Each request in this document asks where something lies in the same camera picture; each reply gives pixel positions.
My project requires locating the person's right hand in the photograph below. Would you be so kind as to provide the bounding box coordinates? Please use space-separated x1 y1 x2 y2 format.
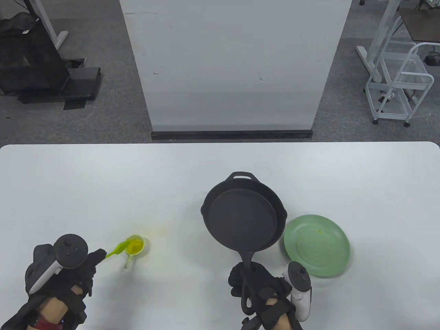
228 261 293 315

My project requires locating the person's left hand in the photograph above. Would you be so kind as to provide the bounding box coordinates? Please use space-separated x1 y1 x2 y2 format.
25 244 107 310

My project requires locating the green silicone brush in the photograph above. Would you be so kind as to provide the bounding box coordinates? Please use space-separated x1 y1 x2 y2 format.
105 240 133 259

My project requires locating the small green cup of oil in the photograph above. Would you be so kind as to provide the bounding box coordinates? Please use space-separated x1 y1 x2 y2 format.
124 235 146 270

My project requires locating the black cast iron frying pan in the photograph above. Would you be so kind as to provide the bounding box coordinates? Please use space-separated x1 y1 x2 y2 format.
201 172 288 315

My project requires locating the person's right forearm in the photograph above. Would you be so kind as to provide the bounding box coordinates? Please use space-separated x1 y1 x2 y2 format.
241 299 303 330

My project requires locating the white and black left controller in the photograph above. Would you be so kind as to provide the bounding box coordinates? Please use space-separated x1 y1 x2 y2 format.
28 234 89 295

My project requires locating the white and black controller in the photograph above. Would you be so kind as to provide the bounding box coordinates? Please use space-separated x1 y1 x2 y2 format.
282 261 312 322
28 234 89 295

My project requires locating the white and black right controller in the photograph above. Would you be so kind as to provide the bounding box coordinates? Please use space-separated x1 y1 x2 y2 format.
282 261 312 322

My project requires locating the green round plate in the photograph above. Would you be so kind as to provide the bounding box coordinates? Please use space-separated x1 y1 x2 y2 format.
284 214 351 277

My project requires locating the black partition base bar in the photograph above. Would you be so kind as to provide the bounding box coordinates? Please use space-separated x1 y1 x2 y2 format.
151 130 313 141

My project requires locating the white partition board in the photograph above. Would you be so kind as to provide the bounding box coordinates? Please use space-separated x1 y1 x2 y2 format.
119 0 353 133

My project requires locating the brown tabletop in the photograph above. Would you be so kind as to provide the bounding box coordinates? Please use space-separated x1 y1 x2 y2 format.
399 8 440 43

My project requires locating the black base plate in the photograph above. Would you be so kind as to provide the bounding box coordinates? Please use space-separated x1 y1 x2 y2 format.
18 67 102 110

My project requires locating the white desk leg frame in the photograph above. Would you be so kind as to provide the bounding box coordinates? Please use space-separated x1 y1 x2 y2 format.
356 0 403 83
29 0 69 48

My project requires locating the white wire trolley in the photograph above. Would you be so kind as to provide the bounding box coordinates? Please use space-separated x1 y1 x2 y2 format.
364 42 435 128

